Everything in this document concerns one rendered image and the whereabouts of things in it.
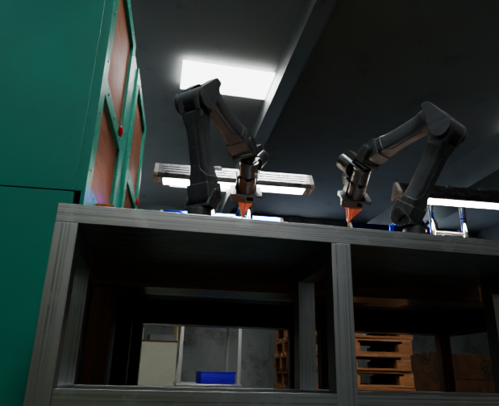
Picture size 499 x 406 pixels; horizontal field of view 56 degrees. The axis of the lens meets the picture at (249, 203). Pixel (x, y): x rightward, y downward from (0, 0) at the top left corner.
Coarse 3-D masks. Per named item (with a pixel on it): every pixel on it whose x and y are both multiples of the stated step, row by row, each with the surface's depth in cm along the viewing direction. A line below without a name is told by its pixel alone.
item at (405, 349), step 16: (368, 336) 416; (384, 336) 418; (400, 336) 421; (368, 352) 412; (384, 352) 414; (400, 352) 416; (368, 368) 406; (384, 368) 408; (400, 368) 409; (368, 384) 403; (384, 384) 436; (400, 384) 407
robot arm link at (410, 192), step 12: (456, 132) 128; (432, 144) 130; (444, 144) 128; (456, 144) 130; (432, 156) 130; (444, 156) 129; (420, 168) 132; (432, 168) 129; (420, 180) 131; (432, 180) 130; (408, 192) 133; (420, 192) 130; (396, 204) 134; (408, 204) 131; (420, 204) 131; (420, 216) 133
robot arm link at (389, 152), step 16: (432, 112) 130; (400, 128) 141; (416, 128) 136; (432, 128) 129; (448, 128) 125; (464, 128) 130; (368, 144) 148; (384, 144) 144; (400, 144) 141; (368, 160) 148; (384, 160) 148
